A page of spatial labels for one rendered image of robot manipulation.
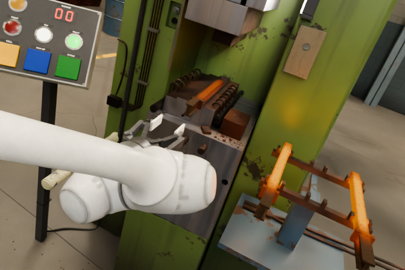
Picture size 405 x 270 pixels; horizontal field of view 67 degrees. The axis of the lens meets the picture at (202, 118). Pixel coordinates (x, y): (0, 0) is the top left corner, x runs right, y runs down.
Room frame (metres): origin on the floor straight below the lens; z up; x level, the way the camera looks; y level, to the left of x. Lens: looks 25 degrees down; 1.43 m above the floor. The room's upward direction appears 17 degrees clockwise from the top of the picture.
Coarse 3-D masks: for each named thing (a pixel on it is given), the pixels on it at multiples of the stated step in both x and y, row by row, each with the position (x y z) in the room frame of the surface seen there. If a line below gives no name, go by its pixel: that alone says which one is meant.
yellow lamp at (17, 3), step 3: (12, 0) 1.03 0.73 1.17; (15, 0) 1.04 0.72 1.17; (18, 0) 1.04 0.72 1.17; (21, 0) 1.04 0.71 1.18; (12, 3) 1.03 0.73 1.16; (15, 3) 1.03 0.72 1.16; (18, 3) 1.03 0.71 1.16; (21, 3) 1.04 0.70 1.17; (24, 3) 1.04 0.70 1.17; (12, 6) 1.02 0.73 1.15; (15, 6) 1.03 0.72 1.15; (18, 6) 1.03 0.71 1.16; (21, 6) 1.03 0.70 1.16; (24, 6) 1.04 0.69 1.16; (18, 9) 1.03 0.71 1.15
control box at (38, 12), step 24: (0, 0) 1.02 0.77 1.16; (24, 0) 1.05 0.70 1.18; (48, 0) 1.08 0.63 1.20; (0, 24) 0.99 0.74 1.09; (24, 24) 1.01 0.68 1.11; (48, 24) 1.04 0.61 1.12; (72, 24) 1.07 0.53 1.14; (96, 24) 1.09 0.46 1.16; (24, 48) 0.98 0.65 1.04; (48, 48) 1.00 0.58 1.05; (72, 48) 1.03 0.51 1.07; (96, 48) 1.10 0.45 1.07; (24, 72) 0.94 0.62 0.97; (48, 72) 0.97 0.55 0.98
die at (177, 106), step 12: (192, 84) 1.28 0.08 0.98; (204, 84) 1.30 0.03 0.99; (228, 84) 1.39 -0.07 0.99; (168, 96) 1.08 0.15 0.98; (180, 96) 1.08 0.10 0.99; (216, 96) 1.19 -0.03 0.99; (168, 108) 1.08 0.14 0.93; (180, 108) 1.07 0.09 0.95; (204, 108) 1.05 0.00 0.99; (216, 108) 1.07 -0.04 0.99; (192, 120) 1.06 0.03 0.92; (204, 120) 1.05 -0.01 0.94
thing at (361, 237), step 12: (360, 180) 0.89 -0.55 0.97; (360, 192) 0.82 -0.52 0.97; (360, 204) 0.75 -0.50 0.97; (360, 216) 0.69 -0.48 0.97; (360, 228) 0.64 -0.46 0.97; (360, 240) 0.59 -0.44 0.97; (372, 240) 0.61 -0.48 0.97; (360, 252) 0.55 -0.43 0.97; (372, 252) 0.56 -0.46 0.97; (360, 264) 0.54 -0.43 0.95; (372, 264) 0.52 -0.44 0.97
